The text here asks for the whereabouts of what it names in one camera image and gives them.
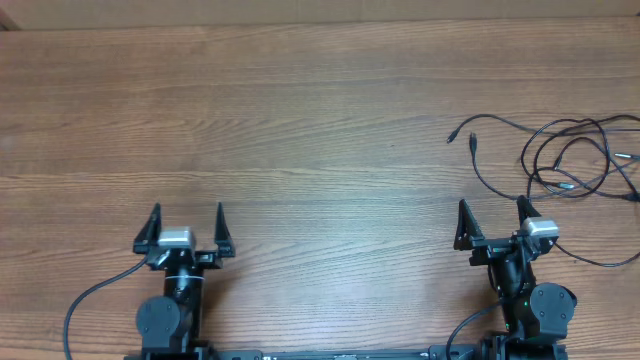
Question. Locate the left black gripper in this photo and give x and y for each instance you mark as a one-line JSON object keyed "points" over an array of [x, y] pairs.
{"points": [[222, 239]]}

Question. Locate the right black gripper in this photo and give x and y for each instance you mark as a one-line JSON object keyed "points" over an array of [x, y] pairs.
{"points": [[467, 235]]}

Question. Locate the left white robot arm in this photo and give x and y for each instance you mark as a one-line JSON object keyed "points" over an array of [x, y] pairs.
{"points": [[170, 323]]}

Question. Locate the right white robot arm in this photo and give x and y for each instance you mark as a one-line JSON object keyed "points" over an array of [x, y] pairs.
{"points": [[536, 315]]}

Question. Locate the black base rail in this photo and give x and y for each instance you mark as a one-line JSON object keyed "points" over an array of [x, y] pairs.
{"points": [[512, 351]]}

